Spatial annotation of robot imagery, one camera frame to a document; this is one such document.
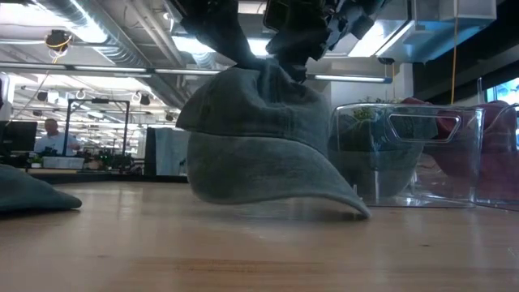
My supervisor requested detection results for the black reel with yellow cable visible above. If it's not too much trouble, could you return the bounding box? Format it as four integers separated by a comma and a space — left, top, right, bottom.
43, 28, 74, 54

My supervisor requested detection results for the long linear ceiling light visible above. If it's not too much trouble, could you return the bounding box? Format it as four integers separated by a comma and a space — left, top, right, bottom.
0, 60, 393, 84

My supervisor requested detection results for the rectangular silver air duct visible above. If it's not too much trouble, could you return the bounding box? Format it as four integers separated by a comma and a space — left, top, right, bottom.
348, 0, 498, 64

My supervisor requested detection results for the black computer monitor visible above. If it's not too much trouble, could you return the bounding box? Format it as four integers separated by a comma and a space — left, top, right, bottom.
0, 120, 39, 153

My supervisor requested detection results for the dark partition panel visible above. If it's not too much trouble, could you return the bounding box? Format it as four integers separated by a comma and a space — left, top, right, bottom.
144, 127, 191, 177

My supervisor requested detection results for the hanging yellow cable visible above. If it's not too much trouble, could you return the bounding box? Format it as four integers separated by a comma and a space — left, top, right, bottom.
450, 15, 460, 105

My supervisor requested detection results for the white box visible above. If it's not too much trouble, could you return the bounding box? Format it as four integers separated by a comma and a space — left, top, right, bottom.
41, 156, 86, 170

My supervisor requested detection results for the grey-green denim baseball cap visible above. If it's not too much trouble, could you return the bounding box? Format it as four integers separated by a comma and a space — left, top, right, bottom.
175, 58, 372, 220

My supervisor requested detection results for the blue-grey baseball cap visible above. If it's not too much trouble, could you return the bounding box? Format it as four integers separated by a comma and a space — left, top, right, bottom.
0, 163, 84, 213

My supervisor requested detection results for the black metal frame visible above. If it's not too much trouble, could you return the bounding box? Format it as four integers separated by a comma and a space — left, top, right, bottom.
62, 98, 131, 157

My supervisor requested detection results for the person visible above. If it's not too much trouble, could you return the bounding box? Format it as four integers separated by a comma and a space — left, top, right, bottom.
33, 118, 82, 157

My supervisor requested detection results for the green potted plant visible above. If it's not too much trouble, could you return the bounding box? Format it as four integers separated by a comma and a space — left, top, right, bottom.
351, 96, 403, 122

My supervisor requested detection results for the clear plastic bin with handle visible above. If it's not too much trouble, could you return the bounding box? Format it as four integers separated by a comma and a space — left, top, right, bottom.
327, 102, 486, 209

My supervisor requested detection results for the red baseball cap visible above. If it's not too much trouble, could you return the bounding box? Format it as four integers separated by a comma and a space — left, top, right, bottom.
401, 97, 519, 204

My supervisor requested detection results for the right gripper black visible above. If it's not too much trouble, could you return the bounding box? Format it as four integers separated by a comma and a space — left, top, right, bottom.
262, 0, 391, 84

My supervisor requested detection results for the round silver ventilation duct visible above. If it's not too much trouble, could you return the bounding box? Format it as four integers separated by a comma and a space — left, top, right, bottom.
32, 0, 195, 110

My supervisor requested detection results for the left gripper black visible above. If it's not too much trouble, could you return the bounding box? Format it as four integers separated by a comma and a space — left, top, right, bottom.
178, 0, 263, 70

